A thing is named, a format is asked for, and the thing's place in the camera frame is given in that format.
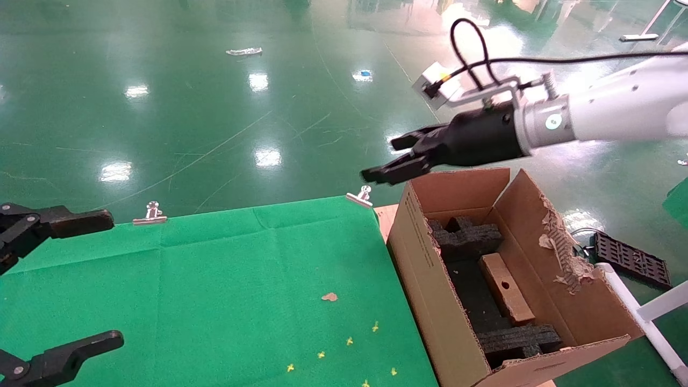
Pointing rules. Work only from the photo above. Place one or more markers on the large open cardboard carton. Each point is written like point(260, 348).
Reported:
point(419, 269)

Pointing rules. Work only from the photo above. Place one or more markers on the small brown cardboard scrap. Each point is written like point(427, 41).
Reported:
point(329, 296)

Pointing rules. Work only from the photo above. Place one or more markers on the green table cloth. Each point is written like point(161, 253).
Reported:
point(215, 290)

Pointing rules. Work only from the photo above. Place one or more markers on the silver binder clip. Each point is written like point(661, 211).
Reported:
point(361, 198)
point(150, 215)

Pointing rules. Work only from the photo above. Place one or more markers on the black plastic grid tray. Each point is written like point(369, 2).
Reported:
point(631, 260)

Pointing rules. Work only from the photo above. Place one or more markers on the white pipe frame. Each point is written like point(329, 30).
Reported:
point(658, 336)

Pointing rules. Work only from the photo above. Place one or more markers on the black foam carton liner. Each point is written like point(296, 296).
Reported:
point(470, 295)

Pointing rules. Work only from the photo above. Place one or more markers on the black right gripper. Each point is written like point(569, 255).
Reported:
point(478, 137)

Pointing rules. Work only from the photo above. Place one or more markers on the green floor mat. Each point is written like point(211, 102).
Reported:
point(678, 204)

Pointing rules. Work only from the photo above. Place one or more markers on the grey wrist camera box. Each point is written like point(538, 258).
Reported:
point(438, 86)

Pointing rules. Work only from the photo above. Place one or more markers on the white floor stand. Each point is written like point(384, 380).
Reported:
point(638, 37)

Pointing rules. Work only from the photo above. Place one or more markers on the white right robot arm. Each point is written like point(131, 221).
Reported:
point(618, 107)

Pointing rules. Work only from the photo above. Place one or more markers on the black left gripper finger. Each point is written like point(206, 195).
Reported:
point(70, 221)
point(64, 357)

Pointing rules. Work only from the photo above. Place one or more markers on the grey metal camera bracket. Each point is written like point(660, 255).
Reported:
point(494, 88)

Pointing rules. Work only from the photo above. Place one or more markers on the small brown cardboard box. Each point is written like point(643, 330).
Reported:
point(508, 293)

